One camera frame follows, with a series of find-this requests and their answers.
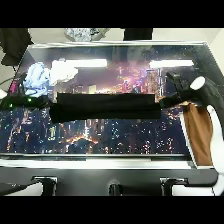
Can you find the black garment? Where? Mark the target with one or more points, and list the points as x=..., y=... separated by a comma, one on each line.
x=106, y=106

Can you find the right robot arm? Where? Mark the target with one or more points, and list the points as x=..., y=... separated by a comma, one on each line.
x=213, y=96

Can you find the white garment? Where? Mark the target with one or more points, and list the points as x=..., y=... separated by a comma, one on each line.
x=63, y=71

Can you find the light blue garment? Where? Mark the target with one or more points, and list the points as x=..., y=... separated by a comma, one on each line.
x=36, y=80

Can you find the brown garment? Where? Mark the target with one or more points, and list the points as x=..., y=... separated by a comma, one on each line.
x=200, y=133

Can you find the pink garment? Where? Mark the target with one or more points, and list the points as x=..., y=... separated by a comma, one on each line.
x=13, y=87

